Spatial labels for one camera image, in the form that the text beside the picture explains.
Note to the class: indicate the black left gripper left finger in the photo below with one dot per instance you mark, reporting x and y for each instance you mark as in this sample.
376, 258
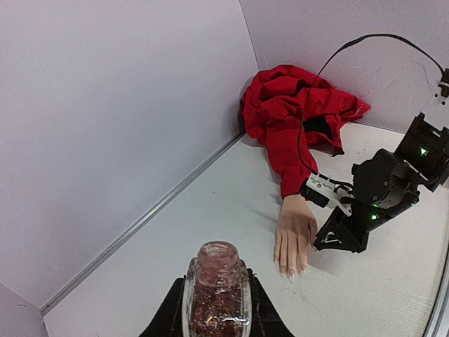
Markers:
167, 322

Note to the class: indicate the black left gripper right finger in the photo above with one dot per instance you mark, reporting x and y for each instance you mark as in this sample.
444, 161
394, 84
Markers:
265, 320

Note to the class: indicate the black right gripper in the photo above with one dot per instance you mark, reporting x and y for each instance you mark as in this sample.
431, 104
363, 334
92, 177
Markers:
383, 189

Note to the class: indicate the nail polish bottle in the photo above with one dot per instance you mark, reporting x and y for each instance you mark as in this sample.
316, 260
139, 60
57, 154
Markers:
217, 299

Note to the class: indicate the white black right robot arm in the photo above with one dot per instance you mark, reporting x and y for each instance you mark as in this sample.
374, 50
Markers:
424, 149

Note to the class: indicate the mannequin hand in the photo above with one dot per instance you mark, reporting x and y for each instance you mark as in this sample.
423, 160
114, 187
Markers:
294, 235

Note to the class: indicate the red dress cloth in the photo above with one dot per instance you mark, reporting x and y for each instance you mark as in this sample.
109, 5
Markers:
289, 110

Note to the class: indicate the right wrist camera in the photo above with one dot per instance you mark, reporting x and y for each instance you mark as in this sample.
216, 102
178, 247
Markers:
325, 192

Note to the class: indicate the aluminium table edge rail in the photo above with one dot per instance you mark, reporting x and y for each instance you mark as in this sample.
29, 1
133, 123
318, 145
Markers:
136, 227

